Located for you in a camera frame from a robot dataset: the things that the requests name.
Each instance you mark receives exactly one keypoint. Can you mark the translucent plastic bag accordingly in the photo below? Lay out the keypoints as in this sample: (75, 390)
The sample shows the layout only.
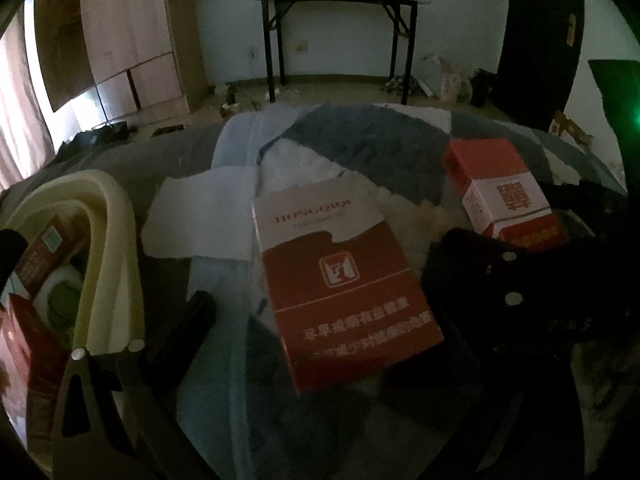
(455, 82)

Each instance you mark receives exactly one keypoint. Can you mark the white paper sheet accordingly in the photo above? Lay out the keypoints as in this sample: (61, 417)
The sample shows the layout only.
(200, 215)

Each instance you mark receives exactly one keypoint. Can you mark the brown cardboard box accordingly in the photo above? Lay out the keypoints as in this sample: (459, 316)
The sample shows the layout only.
(570, 130)

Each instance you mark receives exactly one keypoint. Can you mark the pink curtain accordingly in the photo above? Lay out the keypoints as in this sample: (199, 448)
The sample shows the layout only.
(20, 125)

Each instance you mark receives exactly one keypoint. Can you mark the long red box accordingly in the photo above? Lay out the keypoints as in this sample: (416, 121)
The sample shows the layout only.
(25, 360)

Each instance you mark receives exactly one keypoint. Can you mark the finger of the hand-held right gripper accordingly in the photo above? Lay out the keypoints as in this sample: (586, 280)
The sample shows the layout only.
(495, 270)
(585, 205)

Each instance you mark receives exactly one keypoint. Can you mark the pile of floor clutter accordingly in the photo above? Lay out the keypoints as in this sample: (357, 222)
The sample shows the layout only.
(402, 84)

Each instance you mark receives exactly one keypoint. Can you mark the dark door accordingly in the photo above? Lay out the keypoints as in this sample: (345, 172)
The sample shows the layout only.
(535, 35)

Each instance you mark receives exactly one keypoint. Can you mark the black bin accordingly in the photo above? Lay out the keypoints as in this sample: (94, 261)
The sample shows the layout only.
(482, 87)

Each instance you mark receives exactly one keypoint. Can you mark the white plastic bag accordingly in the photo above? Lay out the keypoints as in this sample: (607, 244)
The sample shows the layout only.
(435, 72)

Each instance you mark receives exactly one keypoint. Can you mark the dark floor mat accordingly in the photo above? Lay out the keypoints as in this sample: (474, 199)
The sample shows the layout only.
(169, 129)

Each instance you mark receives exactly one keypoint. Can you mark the wooden wardrobe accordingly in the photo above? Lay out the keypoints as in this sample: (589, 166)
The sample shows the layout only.
(125, 20)

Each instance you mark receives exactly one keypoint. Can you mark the black clothes heap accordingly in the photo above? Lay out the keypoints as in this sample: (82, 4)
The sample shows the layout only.
(100, 135)

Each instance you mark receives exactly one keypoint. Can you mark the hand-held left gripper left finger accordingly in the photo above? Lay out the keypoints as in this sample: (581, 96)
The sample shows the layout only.
(187, 327)

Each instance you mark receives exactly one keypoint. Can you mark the cream plastic basin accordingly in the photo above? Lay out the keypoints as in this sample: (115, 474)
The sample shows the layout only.
(117, 260)

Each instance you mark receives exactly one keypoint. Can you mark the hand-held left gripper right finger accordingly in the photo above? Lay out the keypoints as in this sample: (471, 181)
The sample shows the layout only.
(520, 410)

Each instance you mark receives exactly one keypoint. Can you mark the large red and white carton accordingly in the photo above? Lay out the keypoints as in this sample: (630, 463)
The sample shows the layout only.
(340, 280)

